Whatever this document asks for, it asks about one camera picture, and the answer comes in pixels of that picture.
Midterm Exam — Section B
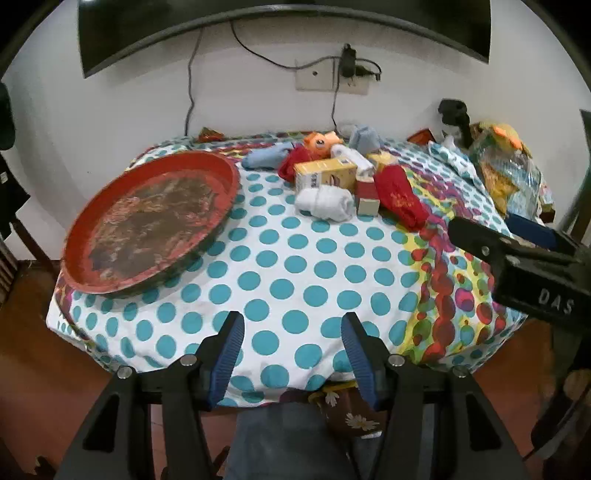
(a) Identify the black television cable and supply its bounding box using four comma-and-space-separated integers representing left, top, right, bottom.
184, 25, 205, 137

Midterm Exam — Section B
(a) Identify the black stand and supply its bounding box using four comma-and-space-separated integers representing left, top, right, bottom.
438, 98, 474, 148

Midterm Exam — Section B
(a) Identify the polka dot tablecloth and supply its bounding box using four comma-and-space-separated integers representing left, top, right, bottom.
46, 128, 555, 409

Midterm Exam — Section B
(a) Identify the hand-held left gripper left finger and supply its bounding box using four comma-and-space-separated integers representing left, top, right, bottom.
54, 311, 245, 480

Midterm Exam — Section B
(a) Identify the yellow plush toy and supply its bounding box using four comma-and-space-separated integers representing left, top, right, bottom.
471, 121, 525, 153

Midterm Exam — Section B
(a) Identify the black adapter cable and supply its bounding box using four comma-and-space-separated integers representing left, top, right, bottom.
331, 76, 342, 134

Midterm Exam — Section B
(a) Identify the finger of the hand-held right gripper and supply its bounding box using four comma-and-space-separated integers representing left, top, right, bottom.
505, 213, 581, 253
447, 217, 583, 278

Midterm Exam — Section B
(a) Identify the orange toy tiger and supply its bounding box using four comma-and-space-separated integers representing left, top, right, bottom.
302, 130, 343, 160

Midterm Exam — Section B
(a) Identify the wooden chair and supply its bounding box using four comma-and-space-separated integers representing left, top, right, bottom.
0, 217, 61, 301

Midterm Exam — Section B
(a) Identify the dark floral cloth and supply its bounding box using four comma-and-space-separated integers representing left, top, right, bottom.
281, 385, 384, 437

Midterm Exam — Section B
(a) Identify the person's leg in jeans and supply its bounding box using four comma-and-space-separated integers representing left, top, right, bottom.
224, 401, 384, 480

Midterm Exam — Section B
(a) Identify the dark hanging clothing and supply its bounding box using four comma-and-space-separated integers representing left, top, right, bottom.
0, 83, 31, 238

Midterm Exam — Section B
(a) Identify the red round tray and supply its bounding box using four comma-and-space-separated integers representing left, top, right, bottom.
60, 151, 242, 298

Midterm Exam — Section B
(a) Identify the clear plastic bag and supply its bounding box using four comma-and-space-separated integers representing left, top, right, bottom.
468, 134, 552, 217

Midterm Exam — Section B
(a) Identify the white crumpled tissue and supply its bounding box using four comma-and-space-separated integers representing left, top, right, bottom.
441, 124, 464, 149

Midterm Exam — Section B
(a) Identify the small yellow box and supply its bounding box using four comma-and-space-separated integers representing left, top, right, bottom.
367, 152, 399, 174

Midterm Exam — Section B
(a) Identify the black power adapter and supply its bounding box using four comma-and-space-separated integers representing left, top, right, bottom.
339, 44, 356, 79

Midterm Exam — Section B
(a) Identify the white wall socket plate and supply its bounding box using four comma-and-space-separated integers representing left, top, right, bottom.
295, 59, 370, 96

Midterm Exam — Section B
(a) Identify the red embroidered sock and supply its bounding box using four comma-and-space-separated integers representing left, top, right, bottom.
373, 165, 430, 232
278, 145, 333, 183

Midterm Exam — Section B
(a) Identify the black plug cable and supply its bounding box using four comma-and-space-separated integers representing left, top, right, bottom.
230, 21, 345, 70

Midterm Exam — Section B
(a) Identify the white teal-dotted cloth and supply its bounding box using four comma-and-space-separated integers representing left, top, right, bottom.
427, 136, 485, 190

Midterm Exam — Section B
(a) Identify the large yellow box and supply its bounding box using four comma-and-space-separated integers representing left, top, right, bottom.
294, 156, 358, 192

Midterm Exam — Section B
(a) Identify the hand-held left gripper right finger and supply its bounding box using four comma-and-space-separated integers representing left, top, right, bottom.
341, 312, 532, 480

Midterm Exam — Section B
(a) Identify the white sock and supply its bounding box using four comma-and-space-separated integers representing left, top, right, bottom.
329, 144, 376, 181
295, 185, 355, 222

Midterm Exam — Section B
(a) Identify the red box with beige end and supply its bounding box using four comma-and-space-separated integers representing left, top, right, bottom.
355, 178, 380, 217

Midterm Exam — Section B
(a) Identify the light blue sock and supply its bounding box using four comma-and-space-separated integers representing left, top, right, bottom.
241, 143, 294, 171
347, 124, 384, 153

